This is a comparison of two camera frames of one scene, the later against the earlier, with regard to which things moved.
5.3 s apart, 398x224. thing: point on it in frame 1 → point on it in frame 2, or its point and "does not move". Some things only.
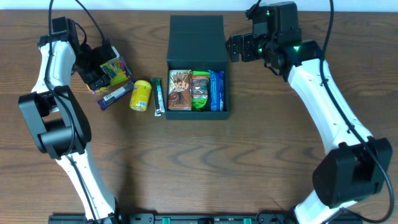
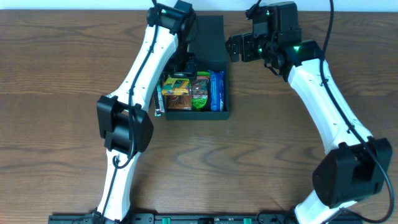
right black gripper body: x=246 y=47 does not move
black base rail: x=204 y=218 does not move
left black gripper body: x=97 y=82 → x=184 y=69
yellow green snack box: x=116 y=69 → x=174 y=86
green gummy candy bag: x=199 y=89 does not move
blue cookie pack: x=217 y=90 does not move
